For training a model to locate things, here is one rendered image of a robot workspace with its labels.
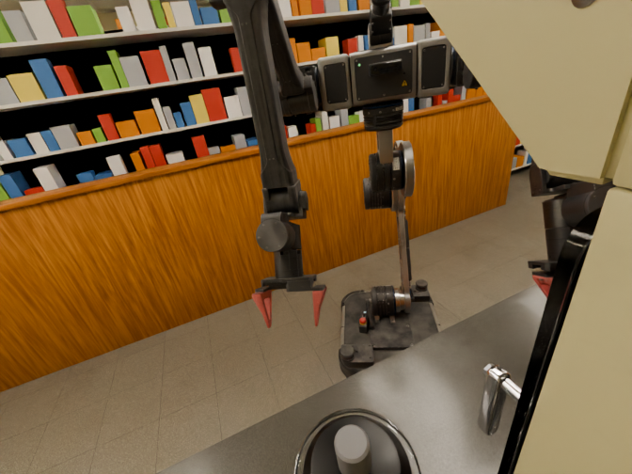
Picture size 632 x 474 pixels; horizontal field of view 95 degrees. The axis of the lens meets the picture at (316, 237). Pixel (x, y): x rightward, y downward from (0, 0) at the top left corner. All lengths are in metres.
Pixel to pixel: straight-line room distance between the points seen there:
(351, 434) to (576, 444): 0.14
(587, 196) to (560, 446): 0.40
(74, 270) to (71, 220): 0.33
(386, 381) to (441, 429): 0.12
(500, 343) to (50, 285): 2.32
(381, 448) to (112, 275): 2.14
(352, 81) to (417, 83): 0.20
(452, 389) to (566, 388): 0.44
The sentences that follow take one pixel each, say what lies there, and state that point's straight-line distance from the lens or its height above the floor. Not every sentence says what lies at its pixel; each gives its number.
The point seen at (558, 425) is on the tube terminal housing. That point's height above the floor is 1.27.
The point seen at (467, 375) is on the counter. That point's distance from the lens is 0.67.
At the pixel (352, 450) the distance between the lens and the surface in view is 0.28.
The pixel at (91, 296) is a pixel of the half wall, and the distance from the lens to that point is 2.42.
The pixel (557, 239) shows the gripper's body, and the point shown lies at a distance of 0.64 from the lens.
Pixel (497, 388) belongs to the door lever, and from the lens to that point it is 0.34.
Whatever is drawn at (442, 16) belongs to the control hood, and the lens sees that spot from 0.20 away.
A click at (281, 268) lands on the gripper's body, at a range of 0.57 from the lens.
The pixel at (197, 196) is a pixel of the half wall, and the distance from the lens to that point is 2.08.
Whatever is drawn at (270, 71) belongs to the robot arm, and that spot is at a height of 1.49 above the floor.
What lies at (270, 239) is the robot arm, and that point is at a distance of 0.50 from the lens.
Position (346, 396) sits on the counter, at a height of 0.94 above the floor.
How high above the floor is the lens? 1.46
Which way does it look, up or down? 27 degrees down
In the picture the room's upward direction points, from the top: 9 degrees counter-clockwise
